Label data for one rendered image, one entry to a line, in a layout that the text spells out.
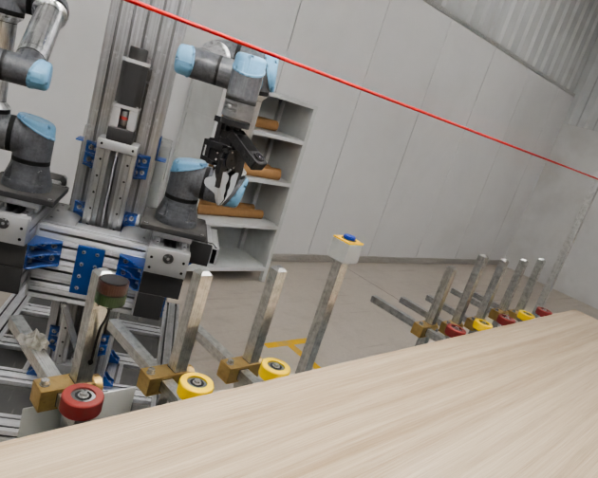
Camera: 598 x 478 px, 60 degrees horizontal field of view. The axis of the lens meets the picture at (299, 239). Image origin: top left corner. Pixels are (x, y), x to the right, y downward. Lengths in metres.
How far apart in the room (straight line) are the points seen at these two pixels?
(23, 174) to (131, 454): 1.10
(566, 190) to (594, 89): 1.52
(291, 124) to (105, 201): 2.72
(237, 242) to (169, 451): 3.83
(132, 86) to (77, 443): 1.21
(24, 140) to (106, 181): 0.30
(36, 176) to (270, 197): 2.92
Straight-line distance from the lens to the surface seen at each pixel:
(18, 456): 1.03
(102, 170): 1.96
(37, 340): 1.38
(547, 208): 9.04
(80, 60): 3.79
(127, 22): 1.99
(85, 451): 1.05
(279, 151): 4.53
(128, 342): 1.49
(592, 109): 9.10
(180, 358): 1.36
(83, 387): 1.18
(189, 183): 1.82
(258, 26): 4.39
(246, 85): 1.26
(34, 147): 1.87
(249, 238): 4.74
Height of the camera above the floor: 1.58
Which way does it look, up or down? 15 degrees down
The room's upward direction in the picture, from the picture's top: 18 degrees clockwise
